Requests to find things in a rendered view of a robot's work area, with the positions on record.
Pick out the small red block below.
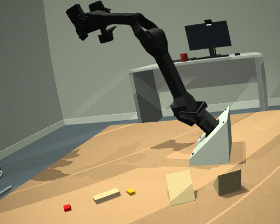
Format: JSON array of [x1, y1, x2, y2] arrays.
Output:
[[63, 204, 71, 212]]

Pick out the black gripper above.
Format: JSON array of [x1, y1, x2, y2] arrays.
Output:
[[89, 1, 117, 44]]

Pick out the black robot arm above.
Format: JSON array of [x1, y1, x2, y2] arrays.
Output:
[[66, 4, 219, 137]]

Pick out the small orange block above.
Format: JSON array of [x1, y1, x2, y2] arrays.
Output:
[[126, 188, 136, 196]]

